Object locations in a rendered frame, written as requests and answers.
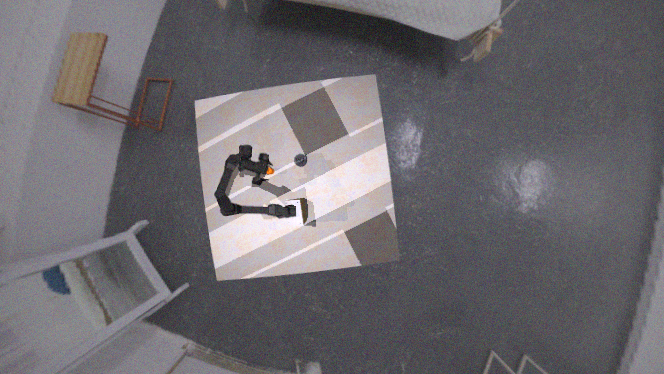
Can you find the black shaft on round pedestal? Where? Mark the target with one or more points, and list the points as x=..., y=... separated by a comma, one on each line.
x=300, y=160

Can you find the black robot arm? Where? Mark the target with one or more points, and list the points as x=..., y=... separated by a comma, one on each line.
x=227, y=207

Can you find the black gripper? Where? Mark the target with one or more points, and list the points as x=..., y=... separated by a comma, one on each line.
x=256, y=180

